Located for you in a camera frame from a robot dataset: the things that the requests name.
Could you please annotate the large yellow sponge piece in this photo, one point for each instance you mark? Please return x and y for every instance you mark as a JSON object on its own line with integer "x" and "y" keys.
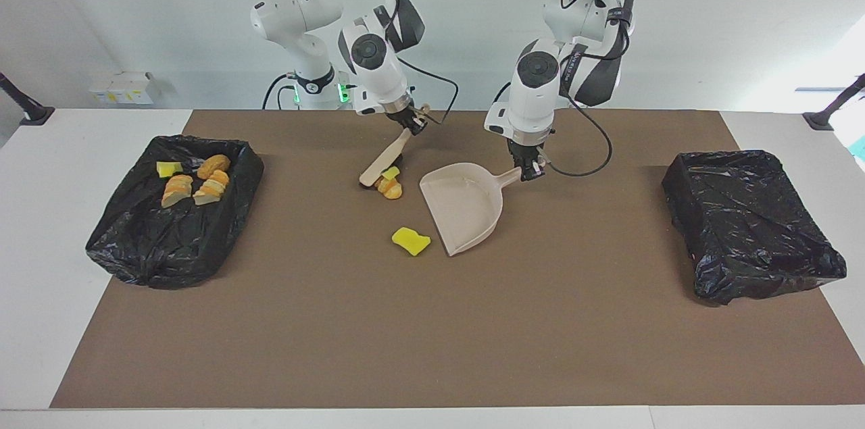
{"x": 411, "y": 240}

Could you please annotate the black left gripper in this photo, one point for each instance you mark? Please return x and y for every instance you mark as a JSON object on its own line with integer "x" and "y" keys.
{"x": 529, "y": 148}

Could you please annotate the white wall socket box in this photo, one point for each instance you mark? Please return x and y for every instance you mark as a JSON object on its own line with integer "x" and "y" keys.
{"x": 132, "y": 88}

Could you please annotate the pale sandwich piece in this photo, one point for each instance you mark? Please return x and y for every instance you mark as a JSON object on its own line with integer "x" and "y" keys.
{"x": 211, "y": 189}

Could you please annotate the beige plastic dustpan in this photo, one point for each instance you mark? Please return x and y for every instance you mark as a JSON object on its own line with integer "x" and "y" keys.
{"x": 466, "y": 209}

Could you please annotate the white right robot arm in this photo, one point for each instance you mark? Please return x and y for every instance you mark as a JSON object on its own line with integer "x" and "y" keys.
{"x": 375, "y": 71}

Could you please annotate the brown table mat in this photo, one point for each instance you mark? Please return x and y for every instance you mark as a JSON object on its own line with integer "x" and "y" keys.
{"x": 432, "y": 361}

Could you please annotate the small yellow sponge piece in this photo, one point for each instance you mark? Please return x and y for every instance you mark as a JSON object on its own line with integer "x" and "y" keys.
{"x": 169, "y": 169}

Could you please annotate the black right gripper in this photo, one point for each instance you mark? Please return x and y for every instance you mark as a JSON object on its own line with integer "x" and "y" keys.
{"x": 403, "y": 113}

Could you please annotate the bin with black trash bag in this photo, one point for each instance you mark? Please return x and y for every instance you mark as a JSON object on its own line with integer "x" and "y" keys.
{"x": 750, "y": 226}
{"x": 169, "y": 240}

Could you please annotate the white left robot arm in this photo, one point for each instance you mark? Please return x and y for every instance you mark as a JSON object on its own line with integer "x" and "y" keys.
{"x": 534, "y": 91}

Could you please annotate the small striped croissant piece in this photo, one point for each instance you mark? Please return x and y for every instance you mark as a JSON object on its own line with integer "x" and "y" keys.
{"x": 390, "y": 188}

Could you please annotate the green and yellow sponge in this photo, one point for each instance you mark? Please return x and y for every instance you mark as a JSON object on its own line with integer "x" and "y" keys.
{"x": 390, "y": 173}

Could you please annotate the black stand foot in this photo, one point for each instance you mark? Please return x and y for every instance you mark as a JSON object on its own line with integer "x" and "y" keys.
{"x": 30, "y": 113}
{"x": 828, "y": 115}

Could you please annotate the brown bread roll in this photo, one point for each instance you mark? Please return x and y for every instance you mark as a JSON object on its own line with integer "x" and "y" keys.
{"x": 213, "y": 165}

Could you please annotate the pale bread chunk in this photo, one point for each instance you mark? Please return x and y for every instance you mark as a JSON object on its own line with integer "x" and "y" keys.
{"x": 177, "y": 190}

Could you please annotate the beige brush with black bristles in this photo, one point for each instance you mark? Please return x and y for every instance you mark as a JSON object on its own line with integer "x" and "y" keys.
{"x": 382, "y": 162}

